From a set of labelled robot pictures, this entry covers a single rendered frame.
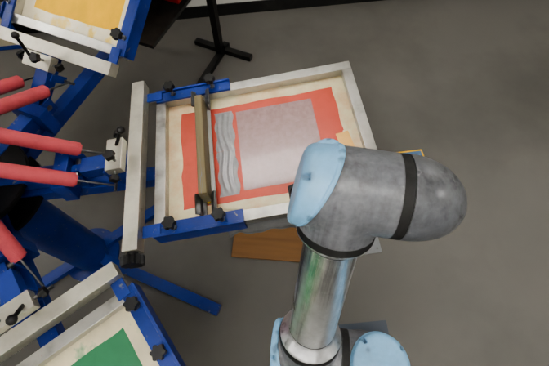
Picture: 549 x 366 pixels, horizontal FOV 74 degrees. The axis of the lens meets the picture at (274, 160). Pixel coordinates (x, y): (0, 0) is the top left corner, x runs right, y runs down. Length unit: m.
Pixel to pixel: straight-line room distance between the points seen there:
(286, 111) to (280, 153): 0.19
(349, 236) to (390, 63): 2.74
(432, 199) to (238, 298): 1.84
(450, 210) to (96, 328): 1.12
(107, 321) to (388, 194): 1.06
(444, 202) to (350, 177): 0.11
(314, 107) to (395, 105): 1.53
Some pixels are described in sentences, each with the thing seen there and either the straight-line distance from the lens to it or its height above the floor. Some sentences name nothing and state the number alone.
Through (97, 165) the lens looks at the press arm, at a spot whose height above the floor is 1.05.
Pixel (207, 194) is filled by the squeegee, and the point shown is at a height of 1.11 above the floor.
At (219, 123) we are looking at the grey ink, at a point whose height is 1.02.
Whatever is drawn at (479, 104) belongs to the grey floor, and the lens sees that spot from 3.16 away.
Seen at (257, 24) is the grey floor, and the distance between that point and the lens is 3.35.
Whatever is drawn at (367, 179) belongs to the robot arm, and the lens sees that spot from 0.45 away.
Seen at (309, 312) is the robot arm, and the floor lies 1.55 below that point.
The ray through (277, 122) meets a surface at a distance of 1.39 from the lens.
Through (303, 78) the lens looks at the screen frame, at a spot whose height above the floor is 1.09.
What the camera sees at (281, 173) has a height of 1.04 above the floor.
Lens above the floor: 2.19
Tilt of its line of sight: 61 degrees down
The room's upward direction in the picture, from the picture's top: straight up
